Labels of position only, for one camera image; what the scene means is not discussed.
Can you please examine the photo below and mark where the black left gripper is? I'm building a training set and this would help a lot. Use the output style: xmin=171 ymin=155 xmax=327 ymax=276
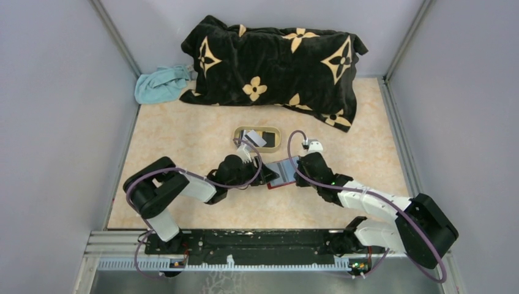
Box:
xmin=226 ymin=155 xmax=280 ymax=190

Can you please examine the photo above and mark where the red leather card holder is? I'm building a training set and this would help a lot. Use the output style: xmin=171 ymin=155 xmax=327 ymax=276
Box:
xmin=266 ymin=156 xmax=299 ymax=189

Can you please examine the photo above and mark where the silver grey credit card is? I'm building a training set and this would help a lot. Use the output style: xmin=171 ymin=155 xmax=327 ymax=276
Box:
xmin=244 ymin=130 xmax=266 ymax=148

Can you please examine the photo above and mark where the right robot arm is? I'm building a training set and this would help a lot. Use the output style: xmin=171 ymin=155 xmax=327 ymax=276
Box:
xmin=295 ymin=153 xmax=459 ymax=270

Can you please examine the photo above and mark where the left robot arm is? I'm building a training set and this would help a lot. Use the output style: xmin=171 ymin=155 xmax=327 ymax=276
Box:
xmin=123 ymin=155 xmax=279 ymax=254

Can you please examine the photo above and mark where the beige oval tray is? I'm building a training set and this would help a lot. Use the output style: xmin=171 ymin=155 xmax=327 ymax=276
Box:
xmin=233 ymin=126 xmax=282 ymax=153

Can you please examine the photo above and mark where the black cream patterned blanket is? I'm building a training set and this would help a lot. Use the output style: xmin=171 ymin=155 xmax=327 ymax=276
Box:
xmin=180 ymin=15 xmax=368 ymax=132

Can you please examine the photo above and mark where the light blue cloth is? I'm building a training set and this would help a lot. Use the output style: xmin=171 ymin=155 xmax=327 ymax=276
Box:
xmin=134 ymin=65 xmax=193 ymax=105

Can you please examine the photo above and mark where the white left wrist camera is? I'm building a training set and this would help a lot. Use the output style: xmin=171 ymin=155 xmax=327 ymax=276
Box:
xmin=236 ymin=144 xmax=252 ymax=164

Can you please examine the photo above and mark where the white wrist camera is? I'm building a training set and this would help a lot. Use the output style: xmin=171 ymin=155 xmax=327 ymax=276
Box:
xmin=236 ymin=144 xmax=252 ymax=164
xmin=303 ymin=139 xmax=324 ymax=154

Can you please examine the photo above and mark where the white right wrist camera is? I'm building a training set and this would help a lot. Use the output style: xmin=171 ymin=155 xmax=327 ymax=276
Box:
xmin=303 ymin=139 xmax=324 ymax=154

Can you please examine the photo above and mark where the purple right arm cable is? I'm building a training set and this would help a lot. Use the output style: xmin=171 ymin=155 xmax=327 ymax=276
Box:
xmin=286 ymin=130 xmax=447 ymax=284

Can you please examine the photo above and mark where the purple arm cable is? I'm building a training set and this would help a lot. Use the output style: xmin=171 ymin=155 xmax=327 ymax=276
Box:
xmin=286 ymin=130 xmax=447 ymax=284
xmin=125 ymin=138 xmax=264 ymax=281

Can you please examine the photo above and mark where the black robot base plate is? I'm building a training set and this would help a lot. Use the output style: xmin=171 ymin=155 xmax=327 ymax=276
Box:
xmin=144 ymin=229 xmax=384 ymax=266

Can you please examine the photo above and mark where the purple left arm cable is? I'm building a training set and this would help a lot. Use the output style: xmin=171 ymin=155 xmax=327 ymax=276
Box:
xmin=125 ymin=138 xmax=264 ymax=281

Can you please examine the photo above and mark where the aluminium frame rail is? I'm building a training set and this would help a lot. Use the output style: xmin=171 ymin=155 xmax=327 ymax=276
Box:
xmin=84 ymin=229 xmax=437 ymax=277

